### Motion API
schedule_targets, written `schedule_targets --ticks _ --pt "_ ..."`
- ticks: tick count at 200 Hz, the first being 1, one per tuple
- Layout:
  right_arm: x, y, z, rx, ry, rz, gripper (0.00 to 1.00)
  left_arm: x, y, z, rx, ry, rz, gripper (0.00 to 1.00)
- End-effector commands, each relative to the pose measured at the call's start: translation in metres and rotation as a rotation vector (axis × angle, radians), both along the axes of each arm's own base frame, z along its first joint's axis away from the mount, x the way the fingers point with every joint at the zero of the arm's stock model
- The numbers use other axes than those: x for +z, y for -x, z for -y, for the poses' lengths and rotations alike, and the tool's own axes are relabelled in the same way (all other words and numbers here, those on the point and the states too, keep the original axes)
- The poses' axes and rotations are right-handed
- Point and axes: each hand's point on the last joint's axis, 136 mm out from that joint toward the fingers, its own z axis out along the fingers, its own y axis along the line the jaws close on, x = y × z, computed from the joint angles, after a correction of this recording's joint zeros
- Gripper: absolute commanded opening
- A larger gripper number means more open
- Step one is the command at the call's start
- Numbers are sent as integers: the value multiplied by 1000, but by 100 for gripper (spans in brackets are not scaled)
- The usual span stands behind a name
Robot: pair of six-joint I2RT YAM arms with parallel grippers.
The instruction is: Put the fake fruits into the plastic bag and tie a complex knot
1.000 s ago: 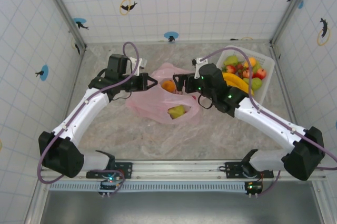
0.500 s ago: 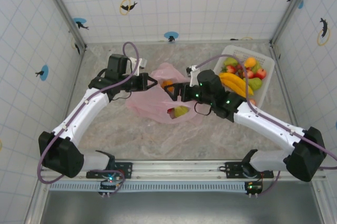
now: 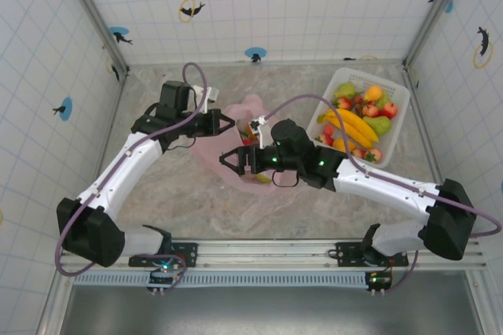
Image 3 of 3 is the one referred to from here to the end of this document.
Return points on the long aluminium base rail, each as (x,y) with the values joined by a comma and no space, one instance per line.
(255,250)

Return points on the yellow green fake fruit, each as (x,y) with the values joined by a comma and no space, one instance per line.
(263,179)

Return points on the small green fake pear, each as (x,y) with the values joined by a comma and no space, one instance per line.
(344,89)

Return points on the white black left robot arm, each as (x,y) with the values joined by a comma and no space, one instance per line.
(118,170)

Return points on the red fake strawberry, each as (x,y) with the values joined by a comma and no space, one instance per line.
(357,100)
(328,130)
(343,103)
(358,153)
(370,110)
(324,140)
(374,155)

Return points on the grey metal panel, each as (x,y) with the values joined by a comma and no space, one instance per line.
(255,311)

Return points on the aluminium frame post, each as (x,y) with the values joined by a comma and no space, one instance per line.
(94,16)
(437,10)

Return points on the red fake fruit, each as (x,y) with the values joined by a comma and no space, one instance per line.
(247,139)

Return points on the red fake apple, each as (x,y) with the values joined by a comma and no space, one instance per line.
(390,110)

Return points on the yellow fake banana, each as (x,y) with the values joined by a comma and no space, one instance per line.
(357,138)
(359,124)

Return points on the orange yellow fake fruit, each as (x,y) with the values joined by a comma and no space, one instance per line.
(373,93)

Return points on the white plastic basket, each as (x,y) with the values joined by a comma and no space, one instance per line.
(389,83)

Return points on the large green fake pear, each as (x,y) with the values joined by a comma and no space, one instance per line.
(379,124)

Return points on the aluminium frame cross bar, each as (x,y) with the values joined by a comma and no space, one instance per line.
(177,63)

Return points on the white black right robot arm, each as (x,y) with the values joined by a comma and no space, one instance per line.
(393,187)

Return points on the pink plastic bag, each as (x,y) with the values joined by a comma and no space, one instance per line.
(251,105)

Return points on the orange fake tangerine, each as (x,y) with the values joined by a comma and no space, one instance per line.
(339,145)

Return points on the marbled plastic table cover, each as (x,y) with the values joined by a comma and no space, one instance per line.
(236,213)

